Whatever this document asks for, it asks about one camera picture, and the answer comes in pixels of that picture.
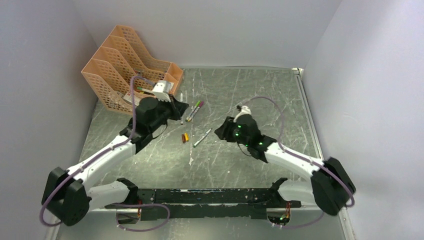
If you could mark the yellow pen cap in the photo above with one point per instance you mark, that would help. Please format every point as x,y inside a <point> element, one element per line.
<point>186,136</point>

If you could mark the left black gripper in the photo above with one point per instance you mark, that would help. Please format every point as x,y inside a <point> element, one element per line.
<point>176,105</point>

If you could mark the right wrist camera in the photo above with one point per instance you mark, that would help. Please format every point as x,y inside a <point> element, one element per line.
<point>242,110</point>

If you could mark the black green marker in organizer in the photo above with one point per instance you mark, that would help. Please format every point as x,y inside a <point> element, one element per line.
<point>145,91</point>

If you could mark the white marker pen orange tip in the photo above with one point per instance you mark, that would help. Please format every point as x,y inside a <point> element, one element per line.
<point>194,114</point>

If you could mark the aluminium rail frame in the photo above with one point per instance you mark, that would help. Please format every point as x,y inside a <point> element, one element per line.
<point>278,103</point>

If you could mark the white marker pen green tip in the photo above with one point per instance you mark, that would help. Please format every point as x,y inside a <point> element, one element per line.
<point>191,113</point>

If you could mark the peach plastic file organizer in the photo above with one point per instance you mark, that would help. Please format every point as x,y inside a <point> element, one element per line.
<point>121,56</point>

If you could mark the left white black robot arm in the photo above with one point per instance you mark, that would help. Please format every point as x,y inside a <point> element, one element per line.
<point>70,194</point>

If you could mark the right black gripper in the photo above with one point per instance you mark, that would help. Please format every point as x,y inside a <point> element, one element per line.
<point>224,131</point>

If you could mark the white calculator box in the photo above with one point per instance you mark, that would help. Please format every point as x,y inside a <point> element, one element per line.
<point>129,98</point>

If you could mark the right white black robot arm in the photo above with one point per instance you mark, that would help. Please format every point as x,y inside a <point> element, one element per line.
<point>327,183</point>

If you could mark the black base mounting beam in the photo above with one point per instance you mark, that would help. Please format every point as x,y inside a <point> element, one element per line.
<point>162,203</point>

